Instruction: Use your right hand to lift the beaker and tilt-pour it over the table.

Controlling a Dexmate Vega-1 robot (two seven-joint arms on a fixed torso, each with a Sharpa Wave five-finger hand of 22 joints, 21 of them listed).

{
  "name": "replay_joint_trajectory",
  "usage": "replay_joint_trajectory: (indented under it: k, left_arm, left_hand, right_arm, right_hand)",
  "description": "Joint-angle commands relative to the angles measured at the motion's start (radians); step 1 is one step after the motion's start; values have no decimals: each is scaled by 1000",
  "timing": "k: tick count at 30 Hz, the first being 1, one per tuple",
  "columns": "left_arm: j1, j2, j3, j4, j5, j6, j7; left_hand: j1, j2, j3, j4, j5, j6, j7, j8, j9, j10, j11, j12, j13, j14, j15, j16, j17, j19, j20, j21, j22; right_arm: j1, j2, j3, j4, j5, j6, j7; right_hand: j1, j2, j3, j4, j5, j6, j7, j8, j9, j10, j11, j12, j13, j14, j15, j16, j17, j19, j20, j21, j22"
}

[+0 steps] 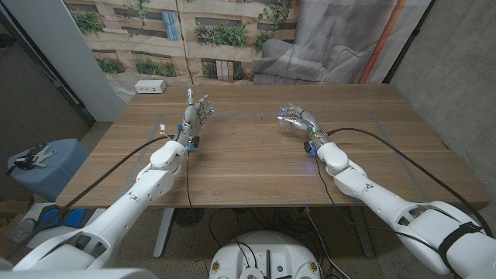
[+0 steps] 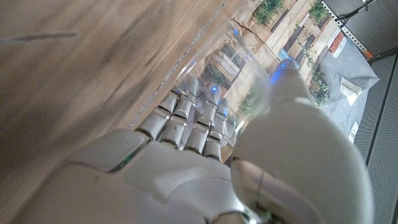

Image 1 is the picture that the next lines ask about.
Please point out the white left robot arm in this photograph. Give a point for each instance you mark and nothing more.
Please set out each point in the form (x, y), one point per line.
(128, 209)

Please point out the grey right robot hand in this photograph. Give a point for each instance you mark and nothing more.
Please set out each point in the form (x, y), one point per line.
(310, 124)

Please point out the grey table leg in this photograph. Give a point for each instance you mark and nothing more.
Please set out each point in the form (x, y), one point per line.
(362, 232)

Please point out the black and white tool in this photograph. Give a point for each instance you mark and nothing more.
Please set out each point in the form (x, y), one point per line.
(35, 157)

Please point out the white column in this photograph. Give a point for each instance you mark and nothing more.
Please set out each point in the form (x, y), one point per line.
(58, 46)

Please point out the cardboard box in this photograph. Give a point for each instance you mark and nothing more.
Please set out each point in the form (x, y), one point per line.
(13, 211)

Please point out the round black floor fan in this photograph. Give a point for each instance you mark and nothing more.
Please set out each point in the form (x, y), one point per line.
(188, 217)

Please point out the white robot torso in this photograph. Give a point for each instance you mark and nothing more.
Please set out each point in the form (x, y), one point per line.
(77, 274)

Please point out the blue upholstered stool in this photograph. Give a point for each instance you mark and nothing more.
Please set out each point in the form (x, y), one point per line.
(54, 174)

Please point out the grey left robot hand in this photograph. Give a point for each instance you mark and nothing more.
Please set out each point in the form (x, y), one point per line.
(190, 120)

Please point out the white power strip box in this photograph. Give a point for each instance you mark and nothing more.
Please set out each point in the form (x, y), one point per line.
(150, 86)

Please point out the white table leg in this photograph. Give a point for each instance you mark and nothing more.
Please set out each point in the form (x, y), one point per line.
(162, 236)

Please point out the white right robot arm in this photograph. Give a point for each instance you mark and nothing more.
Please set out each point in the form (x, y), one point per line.
(379, 193)

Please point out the printed fabric backdrop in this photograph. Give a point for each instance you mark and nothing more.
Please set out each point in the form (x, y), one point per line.
(232, 38)

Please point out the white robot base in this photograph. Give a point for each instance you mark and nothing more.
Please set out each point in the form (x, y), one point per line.
(263, 252)

